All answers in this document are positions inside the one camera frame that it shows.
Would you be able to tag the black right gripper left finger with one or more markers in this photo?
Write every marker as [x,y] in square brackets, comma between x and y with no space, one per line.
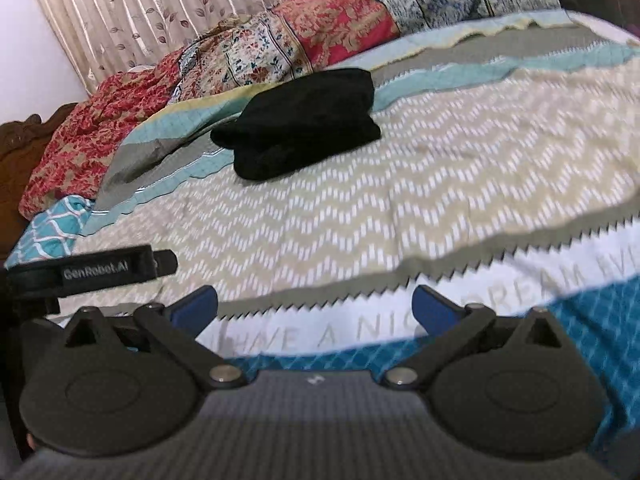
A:
[111,385]

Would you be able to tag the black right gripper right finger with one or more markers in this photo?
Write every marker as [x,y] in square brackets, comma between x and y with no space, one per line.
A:
[509,386]

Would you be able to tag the black pants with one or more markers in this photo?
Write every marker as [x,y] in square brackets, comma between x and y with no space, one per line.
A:
[300,123]

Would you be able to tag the teal lattice pillow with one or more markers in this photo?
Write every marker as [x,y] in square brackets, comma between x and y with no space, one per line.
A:
[52,234]

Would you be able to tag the carved wooden headboard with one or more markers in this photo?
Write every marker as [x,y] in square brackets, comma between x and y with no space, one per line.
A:
[22,146]

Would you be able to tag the chevron patterned bedspread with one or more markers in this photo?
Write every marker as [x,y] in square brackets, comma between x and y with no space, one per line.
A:
[506,174]

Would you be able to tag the red floral pillow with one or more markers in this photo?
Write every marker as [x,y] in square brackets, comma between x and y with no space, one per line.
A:
[293,39]

